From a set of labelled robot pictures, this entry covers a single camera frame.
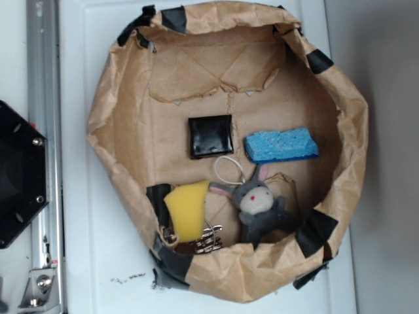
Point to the black box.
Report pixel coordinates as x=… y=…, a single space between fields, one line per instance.
x=210 y=136

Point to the yellow sponge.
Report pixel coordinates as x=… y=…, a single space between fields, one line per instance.
x=186 y=206

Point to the blue sponge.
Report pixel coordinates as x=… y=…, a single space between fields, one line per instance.
x=280 y=146

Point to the grey plush bunny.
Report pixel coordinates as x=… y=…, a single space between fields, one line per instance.
x=260 y=212

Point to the brown paper bag bin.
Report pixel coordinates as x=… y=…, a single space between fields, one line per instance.
x=250 y=61

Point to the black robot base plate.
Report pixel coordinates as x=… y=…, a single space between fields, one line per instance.
x=23 y=174

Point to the aluminium rail frame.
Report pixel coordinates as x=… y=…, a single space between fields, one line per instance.
x=43 y=74

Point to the metal corner bracket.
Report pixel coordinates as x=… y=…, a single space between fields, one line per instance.
x=41 y=293

